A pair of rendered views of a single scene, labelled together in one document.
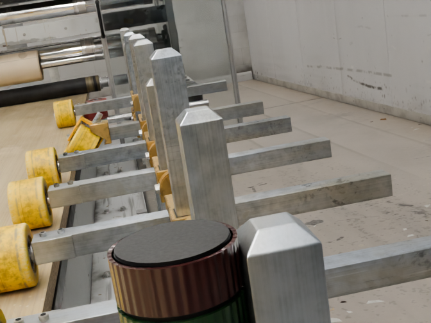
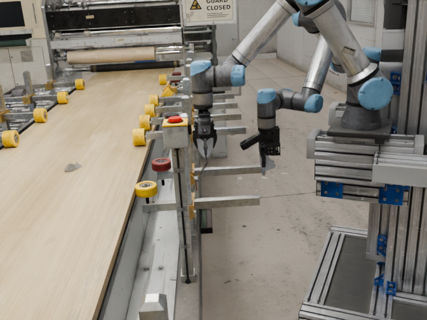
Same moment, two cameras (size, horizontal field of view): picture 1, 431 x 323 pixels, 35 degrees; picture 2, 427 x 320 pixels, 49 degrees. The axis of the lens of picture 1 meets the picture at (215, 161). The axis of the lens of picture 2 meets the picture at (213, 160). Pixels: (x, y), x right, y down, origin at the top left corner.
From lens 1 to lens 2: 1.53 m
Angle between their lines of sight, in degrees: 9
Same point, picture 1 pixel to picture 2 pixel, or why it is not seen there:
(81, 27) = (174, 39)
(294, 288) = not seen: hidden behind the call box
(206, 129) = (185, 100)
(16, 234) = (147, 117)
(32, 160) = (150, 98)
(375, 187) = (236, 117)
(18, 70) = (145, 54)
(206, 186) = (185, 110)
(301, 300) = not seen: hidden behind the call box
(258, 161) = (215, 106)
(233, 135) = (215, 97)
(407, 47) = not seen: hidden behind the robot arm
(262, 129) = (224, 96)
